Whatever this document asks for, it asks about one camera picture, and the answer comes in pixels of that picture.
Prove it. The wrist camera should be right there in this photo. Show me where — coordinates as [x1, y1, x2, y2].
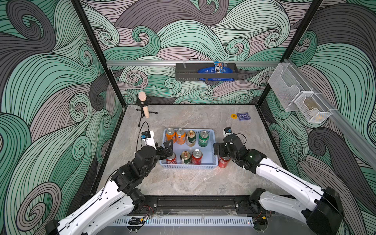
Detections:
[141, 131, 156, 149]
[223, 127, 233, 137]

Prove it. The black wall shelf tray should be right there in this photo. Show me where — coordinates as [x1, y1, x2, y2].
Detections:
[175, 62, 239, 81]

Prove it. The green gold-top can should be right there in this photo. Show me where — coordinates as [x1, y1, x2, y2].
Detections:
[180, 151, 192, 165]
[186, 130, 196, 147]

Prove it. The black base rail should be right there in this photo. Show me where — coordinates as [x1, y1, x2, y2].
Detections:
[137, 195, 316, 214]

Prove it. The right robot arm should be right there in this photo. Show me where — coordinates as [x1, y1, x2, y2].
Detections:
[213, 134, 344, 235]

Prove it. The red cola can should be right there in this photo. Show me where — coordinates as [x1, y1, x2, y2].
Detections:
[218, 156, 231, 168]
[191, 149, 203, 165]
[166, 152, 177, 165]

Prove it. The blue playing card box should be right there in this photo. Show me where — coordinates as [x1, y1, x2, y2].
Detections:
[237, 113, 251, 120]

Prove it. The white perforated cable duct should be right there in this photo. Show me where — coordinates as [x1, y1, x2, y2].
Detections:
[108, 216, 255, 227]

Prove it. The green Sprite can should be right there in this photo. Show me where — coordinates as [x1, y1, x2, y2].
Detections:
[198, 131, 210, 147]

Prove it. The orange Fanta can far left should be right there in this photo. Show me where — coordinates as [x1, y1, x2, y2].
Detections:
[165, 128, 176, 143]

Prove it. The large clear wall bin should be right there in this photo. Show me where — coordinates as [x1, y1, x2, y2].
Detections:
[268, 63, 304, 112]

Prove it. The small clear wall bin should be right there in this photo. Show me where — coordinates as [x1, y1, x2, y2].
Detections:
[294, 92, 333, 123]

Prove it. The light blue plastic basket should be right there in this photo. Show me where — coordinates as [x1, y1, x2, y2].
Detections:
[159, 129, 218, 169]

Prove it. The blue snack packet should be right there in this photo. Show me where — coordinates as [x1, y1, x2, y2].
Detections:
[197, 62, 235, 81]

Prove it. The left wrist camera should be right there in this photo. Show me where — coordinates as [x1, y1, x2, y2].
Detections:
[141, 131, 156, 149]

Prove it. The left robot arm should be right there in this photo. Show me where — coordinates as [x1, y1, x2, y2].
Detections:
[45, 140, 173, 235]

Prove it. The beige microphone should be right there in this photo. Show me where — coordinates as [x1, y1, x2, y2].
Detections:
[138, 92, 149, 118]

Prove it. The green gold-top can back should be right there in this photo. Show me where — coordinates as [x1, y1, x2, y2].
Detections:
[186, 130, 196, 147]

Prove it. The green gold-top can front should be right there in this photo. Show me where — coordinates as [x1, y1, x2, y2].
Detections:
[180, 151, 192, 165]

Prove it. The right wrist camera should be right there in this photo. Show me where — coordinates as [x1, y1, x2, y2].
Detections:
[223, 127, 233, 137]

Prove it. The orange fanta can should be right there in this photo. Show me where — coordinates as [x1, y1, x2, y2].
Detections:
[165, 128, 176, 143]
[176, 128, 186, 145]

